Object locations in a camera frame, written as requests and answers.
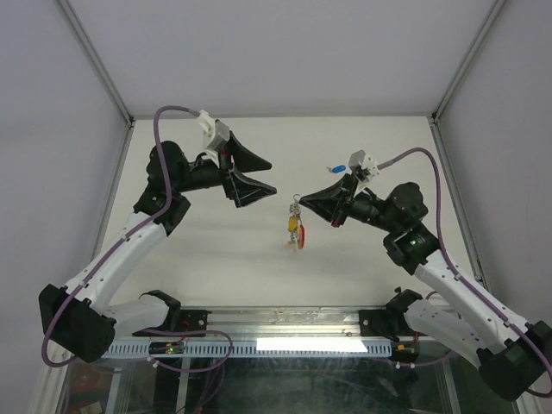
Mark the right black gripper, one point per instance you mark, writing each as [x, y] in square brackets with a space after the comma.
[334, 203]

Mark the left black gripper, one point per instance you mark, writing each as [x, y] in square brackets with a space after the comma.
[241, 188]

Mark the yellow key tag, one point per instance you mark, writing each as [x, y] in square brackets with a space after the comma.
[293, 224]

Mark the red silver carabiner keyring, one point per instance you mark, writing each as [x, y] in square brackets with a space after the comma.
[297, 239]

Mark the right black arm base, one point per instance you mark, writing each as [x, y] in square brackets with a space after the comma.
[389, 321]

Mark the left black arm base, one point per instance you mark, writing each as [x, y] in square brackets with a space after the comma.
[190, 321]

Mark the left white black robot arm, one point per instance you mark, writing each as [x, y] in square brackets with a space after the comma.
[79, 316]

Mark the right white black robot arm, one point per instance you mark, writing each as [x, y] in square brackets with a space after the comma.
[509, 352]

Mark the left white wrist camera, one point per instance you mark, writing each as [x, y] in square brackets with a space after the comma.
[216, 135]

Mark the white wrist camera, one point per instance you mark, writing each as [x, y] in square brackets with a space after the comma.
[364, 169]
[216, 135]

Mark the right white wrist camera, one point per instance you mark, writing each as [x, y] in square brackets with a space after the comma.
[364, 169]

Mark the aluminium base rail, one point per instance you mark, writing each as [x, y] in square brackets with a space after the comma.
[249, 323]

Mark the white slotted cable duct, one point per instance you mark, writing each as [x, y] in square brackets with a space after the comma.
[275, 347]

